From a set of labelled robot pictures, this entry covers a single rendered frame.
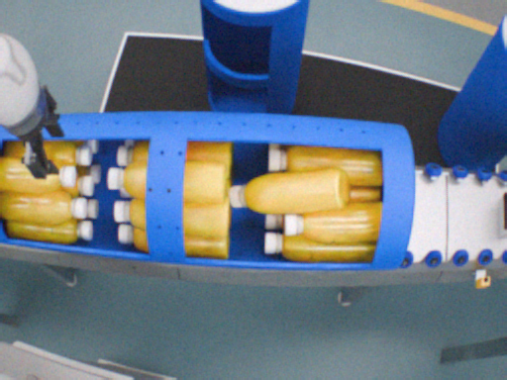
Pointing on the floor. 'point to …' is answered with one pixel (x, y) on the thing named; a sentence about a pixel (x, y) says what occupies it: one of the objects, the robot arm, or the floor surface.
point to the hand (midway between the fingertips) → (51, 148)
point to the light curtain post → (475, 351)
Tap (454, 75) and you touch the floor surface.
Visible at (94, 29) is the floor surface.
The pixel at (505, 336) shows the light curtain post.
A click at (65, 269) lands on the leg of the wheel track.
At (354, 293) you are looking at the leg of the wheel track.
